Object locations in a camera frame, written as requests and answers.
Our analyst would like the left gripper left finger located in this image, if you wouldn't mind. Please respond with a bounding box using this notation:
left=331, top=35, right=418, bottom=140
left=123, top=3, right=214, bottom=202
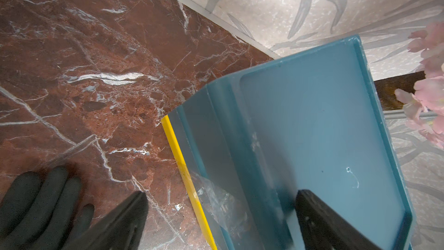
left=63, top=191, right=149, bottom=250

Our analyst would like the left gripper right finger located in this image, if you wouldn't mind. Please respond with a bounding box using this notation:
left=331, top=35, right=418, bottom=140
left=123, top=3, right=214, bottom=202
left=294, top=189, right=379, bottom=250

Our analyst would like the pink blossom artificial tree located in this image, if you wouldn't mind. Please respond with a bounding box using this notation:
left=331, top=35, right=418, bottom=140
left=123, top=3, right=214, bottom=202
left=395, top=22, right=444, bottom=149

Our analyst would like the teal yellow drawer box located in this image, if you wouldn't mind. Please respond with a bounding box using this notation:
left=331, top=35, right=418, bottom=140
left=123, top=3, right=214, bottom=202
left=161, top=35, right=415, bottom=250

